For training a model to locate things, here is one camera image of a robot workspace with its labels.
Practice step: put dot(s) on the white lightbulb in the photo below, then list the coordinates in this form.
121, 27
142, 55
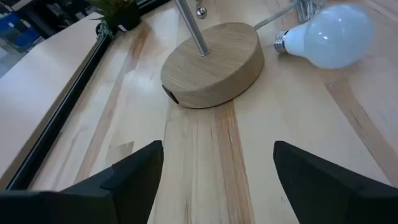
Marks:
335, 37

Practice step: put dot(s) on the black aluminium rig frame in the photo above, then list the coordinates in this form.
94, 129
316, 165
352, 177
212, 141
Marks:
56, 124

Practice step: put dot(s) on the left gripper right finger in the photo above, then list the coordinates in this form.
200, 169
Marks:
326, 193

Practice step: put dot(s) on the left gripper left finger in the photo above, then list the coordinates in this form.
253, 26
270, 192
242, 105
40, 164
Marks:
93, 202

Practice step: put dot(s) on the wooden-base table lamp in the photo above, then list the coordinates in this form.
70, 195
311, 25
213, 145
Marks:
211, 68

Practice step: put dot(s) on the blue storage bins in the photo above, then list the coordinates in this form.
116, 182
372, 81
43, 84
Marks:
18, 34

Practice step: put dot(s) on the small potted succulent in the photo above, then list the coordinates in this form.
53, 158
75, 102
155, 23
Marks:
115, 12

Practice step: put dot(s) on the beige desk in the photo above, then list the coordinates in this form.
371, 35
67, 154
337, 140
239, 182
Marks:
31, 93

